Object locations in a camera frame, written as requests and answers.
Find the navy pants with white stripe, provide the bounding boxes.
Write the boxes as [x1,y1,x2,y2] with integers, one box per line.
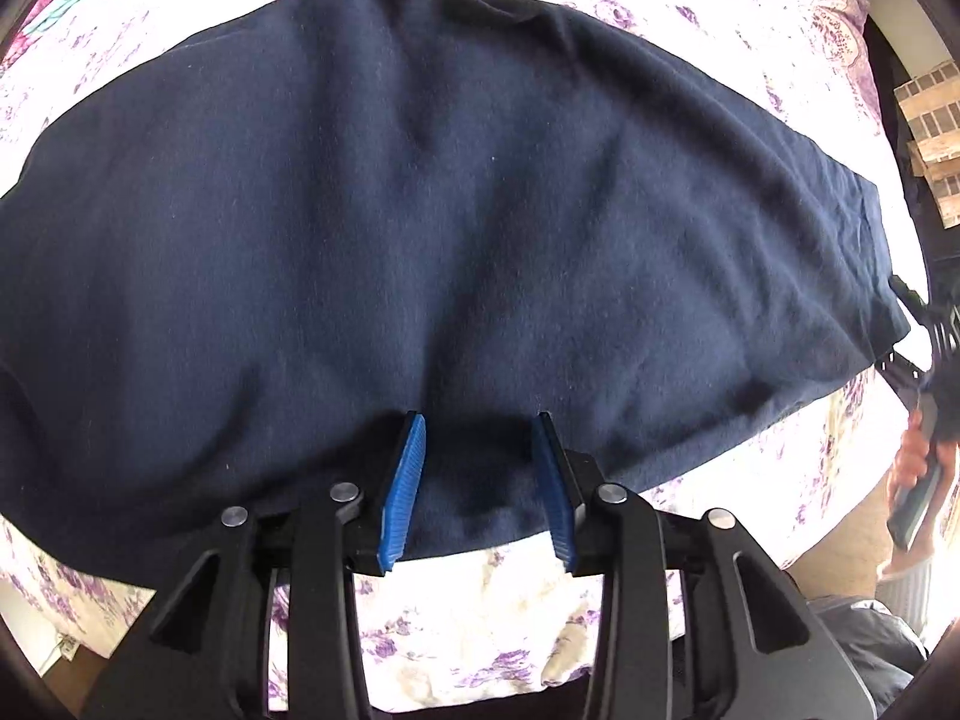
[2,0,908,587]

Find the person's right hand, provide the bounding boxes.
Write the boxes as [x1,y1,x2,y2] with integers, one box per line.
[887,410,958,502]

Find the purple floral bedsheet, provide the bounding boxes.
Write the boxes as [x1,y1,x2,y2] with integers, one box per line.
[2,0,918,706]

